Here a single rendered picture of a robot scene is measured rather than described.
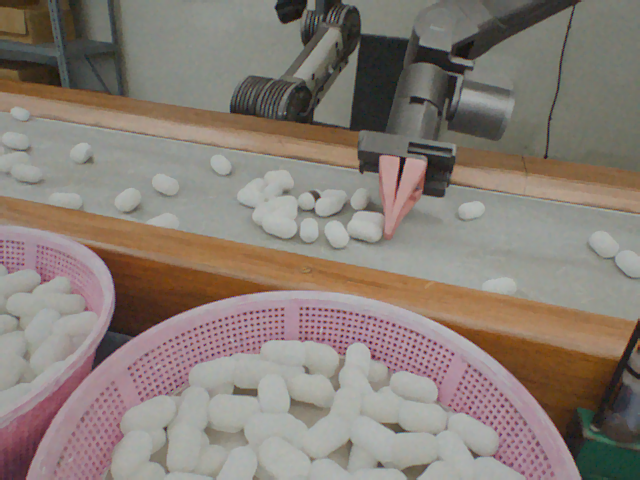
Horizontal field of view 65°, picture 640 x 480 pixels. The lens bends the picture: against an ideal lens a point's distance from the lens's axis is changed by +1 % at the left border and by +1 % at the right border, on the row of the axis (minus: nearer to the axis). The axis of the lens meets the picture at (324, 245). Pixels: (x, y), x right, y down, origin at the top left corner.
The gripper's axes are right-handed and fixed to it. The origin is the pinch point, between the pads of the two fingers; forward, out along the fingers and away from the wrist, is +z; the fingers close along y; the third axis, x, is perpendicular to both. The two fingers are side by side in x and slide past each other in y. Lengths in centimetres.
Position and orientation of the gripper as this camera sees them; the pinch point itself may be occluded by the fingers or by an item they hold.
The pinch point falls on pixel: (389, 229)
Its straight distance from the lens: 51.0
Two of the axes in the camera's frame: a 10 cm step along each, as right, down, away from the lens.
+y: 9.6, 1.9, -1.9
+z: -2.5, 8.9, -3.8
